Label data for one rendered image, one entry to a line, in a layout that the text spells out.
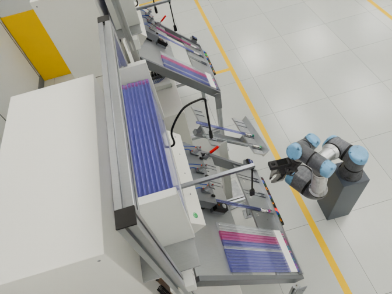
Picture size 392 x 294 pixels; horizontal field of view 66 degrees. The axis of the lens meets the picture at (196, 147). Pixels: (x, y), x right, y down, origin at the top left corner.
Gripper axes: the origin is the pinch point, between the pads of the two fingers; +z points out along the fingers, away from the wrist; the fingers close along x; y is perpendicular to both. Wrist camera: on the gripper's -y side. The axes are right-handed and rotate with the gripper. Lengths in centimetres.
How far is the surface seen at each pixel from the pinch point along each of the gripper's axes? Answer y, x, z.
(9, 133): -125, 1, -16
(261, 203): 0.7, -5.9, 15.2
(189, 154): -50, 9, -5
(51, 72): -110, 284, 166
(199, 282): -59, -49, 0
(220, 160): -21.5, 19.0, 8.9
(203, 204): -49, -17, -2
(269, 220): 2.0, -16.9, 15.5
